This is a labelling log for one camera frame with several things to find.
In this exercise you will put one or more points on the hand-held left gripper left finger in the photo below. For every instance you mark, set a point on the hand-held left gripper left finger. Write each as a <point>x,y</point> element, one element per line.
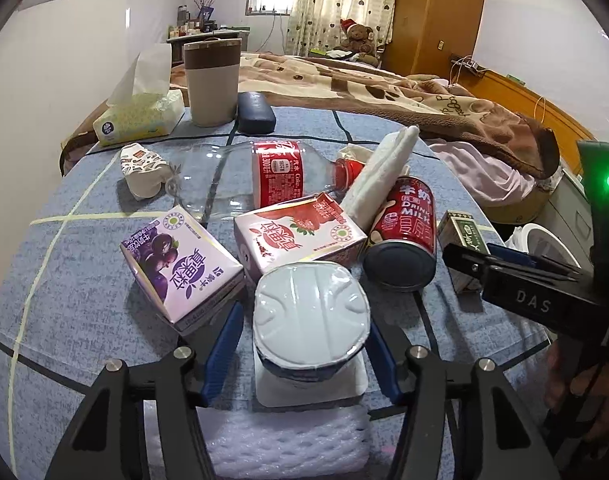
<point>224,350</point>

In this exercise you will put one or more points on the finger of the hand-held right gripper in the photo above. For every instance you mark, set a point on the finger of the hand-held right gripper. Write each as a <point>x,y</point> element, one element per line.
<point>509,255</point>
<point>464,265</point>

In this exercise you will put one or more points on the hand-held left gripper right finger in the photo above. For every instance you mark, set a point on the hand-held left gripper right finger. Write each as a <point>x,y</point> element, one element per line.
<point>380,360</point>

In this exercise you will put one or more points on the small green carton box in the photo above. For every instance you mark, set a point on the small green carton box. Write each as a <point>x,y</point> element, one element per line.
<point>459,230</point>

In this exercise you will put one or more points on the white trash bin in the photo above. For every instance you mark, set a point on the white trash bin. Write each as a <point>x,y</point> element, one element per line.
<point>544,237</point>

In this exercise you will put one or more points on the white foil-lidded yogurt cup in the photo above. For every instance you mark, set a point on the white foil-lidded yogurt cup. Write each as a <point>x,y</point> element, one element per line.
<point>309,310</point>

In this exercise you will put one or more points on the white paper bag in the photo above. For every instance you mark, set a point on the white paper bag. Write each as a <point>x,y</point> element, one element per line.
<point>384,170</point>

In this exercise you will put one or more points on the red strawberry juice carton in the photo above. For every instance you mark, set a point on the red strawberry juice carton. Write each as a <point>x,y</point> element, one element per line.
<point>294,232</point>

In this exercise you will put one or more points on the person's right hand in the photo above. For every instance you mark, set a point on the person's right hand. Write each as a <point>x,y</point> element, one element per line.
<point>602,400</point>

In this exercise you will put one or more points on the tan mattress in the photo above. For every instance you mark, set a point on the tan mattress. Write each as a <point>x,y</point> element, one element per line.
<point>524,205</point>

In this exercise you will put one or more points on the red milk can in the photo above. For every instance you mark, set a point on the red milk can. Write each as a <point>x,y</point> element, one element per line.
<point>404,225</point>

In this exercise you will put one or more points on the grey cabinet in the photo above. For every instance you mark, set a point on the grey cabinet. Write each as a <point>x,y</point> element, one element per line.
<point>569,200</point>

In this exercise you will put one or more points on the purple juice carton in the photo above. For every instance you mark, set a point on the purple juice carton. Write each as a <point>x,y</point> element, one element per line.
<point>179,270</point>

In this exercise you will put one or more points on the pink bed sheet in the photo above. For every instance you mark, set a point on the pink bed sheet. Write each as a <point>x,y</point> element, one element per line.
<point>474,170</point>

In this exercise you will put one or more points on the white foam sheet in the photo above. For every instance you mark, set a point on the white foam sheet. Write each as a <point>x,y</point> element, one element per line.
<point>284,440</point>

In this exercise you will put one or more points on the wooden headboard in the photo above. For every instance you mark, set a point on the wooden headboard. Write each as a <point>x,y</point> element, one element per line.
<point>534,95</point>

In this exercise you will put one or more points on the blue checked tablecloth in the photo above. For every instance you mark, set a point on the blue checked tablecloth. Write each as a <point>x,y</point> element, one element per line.
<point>84,260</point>

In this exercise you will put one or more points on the clear red-label plastic bottle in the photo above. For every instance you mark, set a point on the clear red-label plastic bottle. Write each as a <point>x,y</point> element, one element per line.
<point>277,170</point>

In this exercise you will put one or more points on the small patterned white packet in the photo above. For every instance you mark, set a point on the small patterned white packet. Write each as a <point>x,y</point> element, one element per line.
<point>142,170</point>

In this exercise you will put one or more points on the brown printed blanket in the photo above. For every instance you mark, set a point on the brown printed blanket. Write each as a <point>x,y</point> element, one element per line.
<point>334,80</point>

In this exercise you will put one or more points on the dark blue glasses case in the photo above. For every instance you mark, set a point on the dark blue glasses case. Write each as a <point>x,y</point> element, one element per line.
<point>254,112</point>

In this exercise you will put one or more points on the brown teddy bear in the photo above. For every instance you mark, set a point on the brown teddy bear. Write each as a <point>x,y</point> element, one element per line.
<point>357,40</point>

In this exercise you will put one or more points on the wooden wardrobe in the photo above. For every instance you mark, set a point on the wooden wardrobe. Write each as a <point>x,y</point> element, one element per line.
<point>434,10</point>

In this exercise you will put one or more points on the beige and brown tumbler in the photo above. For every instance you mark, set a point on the beige and brown tumbler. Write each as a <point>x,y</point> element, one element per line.
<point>212,90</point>

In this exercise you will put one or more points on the white desk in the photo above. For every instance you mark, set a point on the white desk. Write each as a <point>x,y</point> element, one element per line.
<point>234,35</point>

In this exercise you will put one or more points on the cluster of small bottles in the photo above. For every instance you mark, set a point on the cluster of small bottles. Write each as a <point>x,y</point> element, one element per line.
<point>189,25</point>

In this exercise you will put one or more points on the blue picture frame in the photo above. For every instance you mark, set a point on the blue picture frame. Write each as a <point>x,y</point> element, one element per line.
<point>206,13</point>

